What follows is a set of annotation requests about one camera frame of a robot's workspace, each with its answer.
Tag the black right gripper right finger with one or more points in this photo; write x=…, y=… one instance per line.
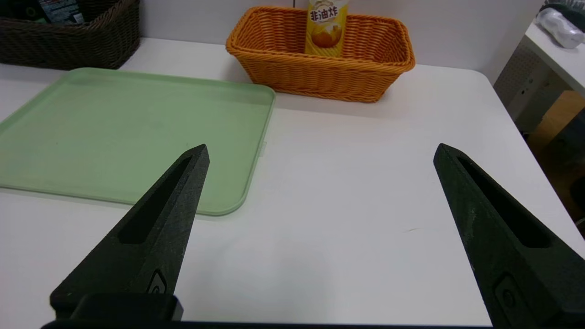
x=498, y=246

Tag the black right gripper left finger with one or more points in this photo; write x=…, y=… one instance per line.
x=151, y=237

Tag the dark green rectangular bottle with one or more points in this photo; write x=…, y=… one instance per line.
x=29, y=10

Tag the yellow potato chips box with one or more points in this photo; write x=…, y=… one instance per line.
x=327, y=32

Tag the dark brown wicker basket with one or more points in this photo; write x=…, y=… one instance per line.
x=82, y=45

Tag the orange wicker basket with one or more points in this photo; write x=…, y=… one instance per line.
x=320, y=77

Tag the light green plastic tray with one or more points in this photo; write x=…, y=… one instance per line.
x=114, y=137

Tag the white side table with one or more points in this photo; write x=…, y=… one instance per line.
x=555, y=64

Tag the clear plastic bag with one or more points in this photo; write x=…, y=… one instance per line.
x=562, y=27

